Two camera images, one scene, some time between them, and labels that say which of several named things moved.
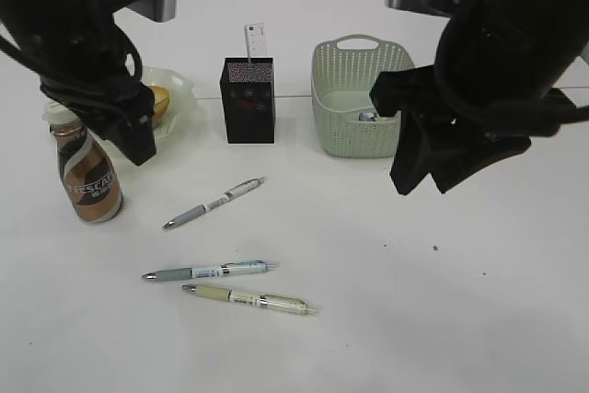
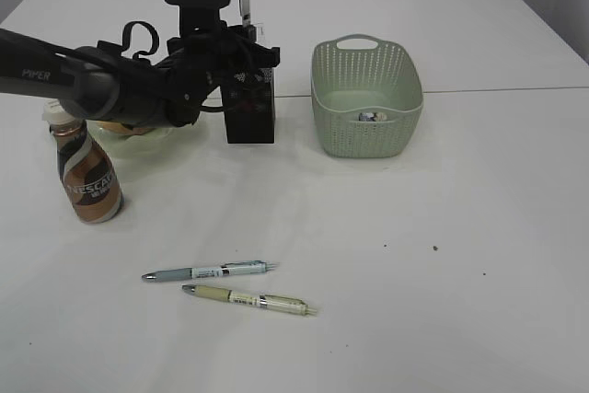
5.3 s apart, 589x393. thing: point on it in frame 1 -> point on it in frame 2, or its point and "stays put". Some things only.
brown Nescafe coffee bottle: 91,182 stays put
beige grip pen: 271,302 stays put
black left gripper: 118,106 -> 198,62
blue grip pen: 228,268 stays put
